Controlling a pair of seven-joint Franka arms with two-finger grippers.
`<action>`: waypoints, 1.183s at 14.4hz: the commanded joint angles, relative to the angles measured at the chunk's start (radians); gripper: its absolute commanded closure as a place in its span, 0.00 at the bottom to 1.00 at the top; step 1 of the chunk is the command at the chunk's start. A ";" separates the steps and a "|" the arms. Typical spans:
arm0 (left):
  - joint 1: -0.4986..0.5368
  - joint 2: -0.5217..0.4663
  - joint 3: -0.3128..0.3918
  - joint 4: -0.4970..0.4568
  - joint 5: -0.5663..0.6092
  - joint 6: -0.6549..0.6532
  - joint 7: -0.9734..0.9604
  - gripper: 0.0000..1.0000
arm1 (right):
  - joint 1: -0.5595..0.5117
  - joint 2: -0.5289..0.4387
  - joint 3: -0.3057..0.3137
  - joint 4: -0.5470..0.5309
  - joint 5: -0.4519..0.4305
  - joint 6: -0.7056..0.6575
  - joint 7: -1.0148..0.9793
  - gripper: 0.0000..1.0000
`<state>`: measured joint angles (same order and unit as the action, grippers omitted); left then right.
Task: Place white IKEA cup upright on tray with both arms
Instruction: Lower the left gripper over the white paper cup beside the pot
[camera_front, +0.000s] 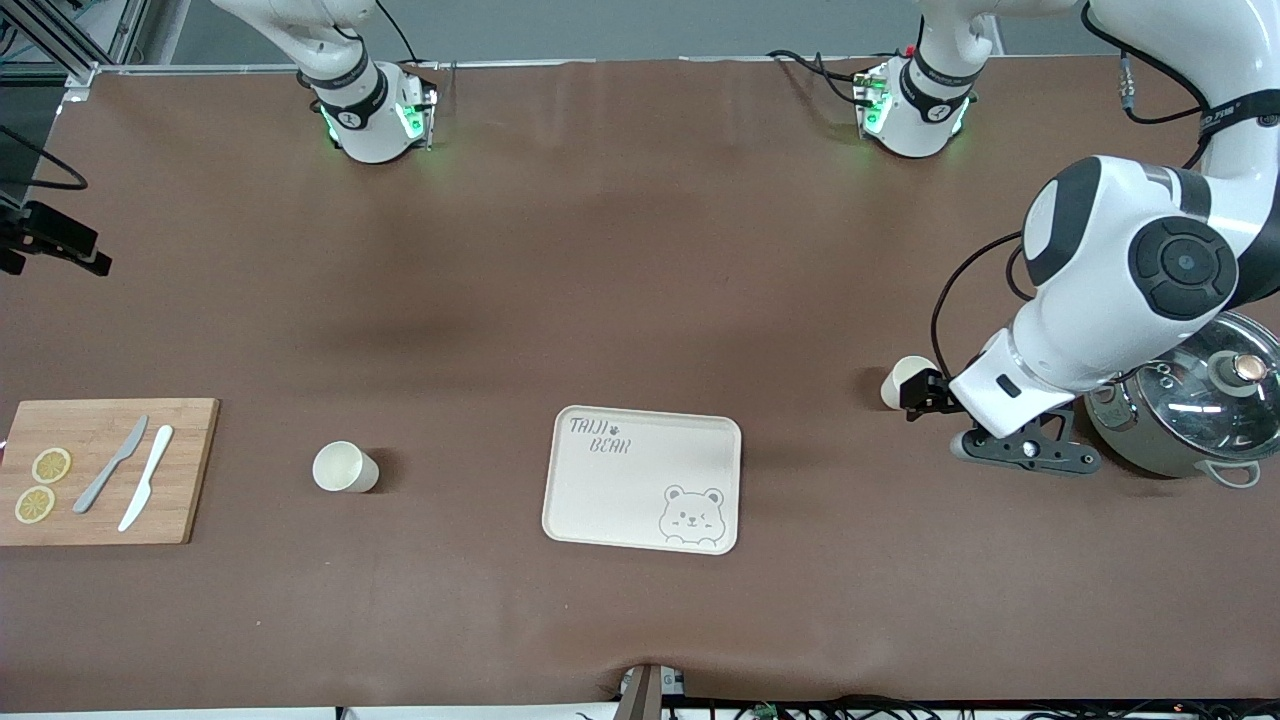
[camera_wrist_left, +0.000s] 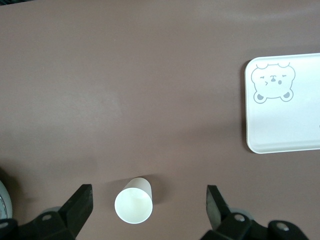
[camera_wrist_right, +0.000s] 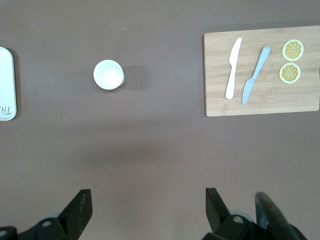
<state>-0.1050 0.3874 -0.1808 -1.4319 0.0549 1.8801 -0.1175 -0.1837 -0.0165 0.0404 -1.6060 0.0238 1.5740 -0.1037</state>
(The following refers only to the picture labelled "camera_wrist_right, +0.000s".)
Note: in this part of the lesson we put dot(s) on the bamboo cutting board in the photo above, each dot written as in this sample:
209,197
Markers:
270,100

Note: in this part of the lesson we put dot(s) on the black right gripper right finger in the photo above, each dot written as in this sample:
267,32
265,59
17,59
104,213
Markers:
217,215

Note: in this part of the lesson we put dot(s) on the white plastic cup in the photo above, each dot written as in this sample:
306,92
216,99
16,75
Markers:
107,75

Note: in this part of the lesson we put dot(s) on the grey plastic knife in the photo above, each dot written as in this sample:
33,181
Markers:
250,85

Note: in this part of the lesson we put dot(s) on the white plastic knife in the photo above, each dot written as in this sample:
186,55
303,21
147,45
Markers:
234,62

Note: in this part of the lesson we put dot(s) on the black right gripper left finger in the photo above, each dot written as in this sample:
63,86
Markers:
72,215

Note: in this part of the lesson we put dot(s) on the cream tray with bear print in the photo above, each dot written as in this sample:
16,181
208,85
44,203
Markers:
6,82

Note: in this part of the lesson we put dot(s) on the yellow lemon slice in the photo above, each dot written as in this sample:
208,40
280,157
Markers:
293,50
290,73

